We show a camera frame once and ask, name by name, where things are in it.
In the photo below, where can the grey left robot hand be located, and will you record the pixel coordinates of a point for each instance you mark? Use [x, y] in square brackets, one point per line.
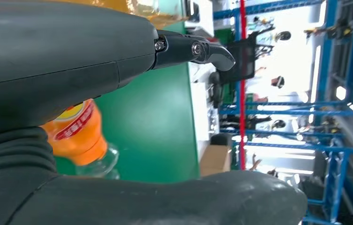
[55, 56]

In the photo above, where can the yellow tape sheet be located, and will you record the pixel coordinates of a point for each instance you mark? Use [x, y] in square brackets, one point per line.
[164, 15]

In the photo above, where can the green work table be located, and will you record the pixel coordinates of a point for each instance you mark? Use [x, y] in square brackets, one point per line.
[151, 124]

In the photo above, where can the black office chair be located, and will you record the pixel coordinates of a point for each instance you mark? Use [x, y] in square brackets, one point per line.
[238, 62]

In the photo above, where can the brown cardboard box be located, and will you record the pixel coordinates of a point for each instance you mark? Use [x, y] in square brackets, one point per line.
[215, 160]

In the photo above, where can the red pole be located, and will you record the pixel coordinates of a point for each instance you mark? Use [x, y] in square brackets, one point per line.
[242, 124]

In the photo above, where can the blue metal rack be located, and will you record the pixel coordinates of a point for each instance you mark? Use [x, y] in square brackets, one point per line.
[323, 62]

